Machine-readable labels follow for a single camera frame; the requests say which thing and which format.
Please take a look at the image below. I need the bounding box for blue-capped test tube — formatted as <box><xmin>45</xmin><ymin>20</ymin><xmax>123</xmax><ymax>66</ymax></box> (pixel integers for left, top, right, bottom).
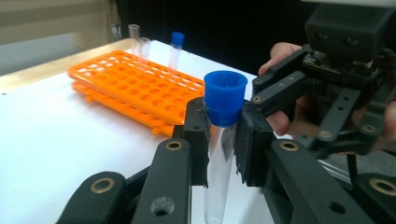
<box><xmin>168</xmin><ymin>31</ymin><xmax>187</xmax><ymax>72</ymax></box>
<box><xmin>203</xmin><ymin>70</ymin><xmax>249</xmax><ymax>224</ymax></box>

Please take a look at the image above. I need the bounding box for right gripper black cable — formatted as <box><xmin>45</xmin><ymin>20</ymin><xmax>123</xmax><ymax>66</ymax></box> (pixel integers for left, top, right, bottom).
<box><xmin>346</xmin><ymin>153</ymin><xmax>359</xmax><ymax>186</ymax></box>

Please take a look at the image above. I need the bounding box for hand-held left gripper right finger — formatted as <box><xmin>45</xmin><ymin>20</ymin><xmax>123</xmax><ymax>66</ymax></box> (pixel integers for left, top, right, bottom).
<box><xmin>234</xmin><ymin>99</ymin><xmax>277</xmax><ymax>188</ymax></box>

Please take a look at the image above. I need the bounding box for black curtain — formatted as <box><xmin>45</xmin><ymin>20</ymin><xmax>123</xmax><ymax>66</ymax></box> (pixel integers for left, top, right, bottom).
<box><xmin>116</xmin><ymin>0</ymin><xmax>316</xmax><ymax>76</ymax></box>

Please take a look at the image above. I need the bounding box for orange plastic test tube rack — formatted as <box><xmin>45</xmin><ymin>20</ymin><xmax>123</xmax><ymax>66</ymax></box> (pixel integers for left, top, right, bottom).
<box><xmin>66</xmin><ymin>49</ymin><xmax>208</xmax><ymax>138</ymax></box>

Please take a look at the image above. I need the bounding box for clear test tube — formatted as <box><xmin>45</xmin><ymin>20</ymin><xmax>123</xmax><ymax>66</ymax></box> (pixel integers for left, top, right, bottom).
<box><xmin>128</xmin><ymin>23</ymin><xmax>142</xmax><ymax>55</ymax></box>
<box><xmin>137</xmin><ymin>36</ymin><xmax>152</xmax><ymax>61</ymax></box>

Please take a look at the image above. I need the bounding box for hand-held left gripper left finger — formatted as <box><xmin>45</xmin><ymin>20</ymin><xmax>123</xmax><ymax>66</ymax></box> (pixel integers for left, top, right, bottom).
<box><xmin>172</xmin><ymin>96</ymin><xmax>212</xmax><ymax>189</ymax></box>

